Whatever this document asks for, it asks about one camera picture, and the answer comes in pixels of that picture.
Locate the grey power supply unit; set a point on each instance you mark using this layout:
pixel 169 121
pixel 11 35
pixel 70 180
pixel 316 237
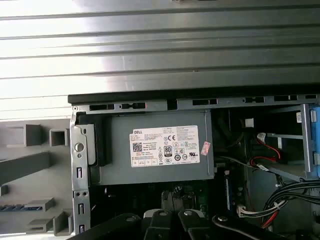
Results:
pixel 120 150

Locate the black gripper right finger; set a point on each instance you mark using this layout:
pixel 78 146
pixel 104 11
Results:
pixel 192 225

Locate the grey parts rack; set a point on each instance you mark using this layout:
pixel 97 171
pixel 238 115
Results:
pixel 22 162

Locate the grey metal drive cage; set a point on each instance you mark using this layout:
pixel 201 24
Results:
pixel 306 137

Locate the black open PC case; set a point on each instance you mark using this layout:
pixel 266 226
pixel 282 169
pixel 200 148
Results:
pixel 74 150

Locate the blue plastic drive latch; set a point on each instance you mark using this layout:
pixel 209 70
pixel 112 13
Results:
pixel 316 135

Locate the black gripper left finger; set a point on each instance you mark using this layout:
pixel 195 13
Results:
pixel 160 225

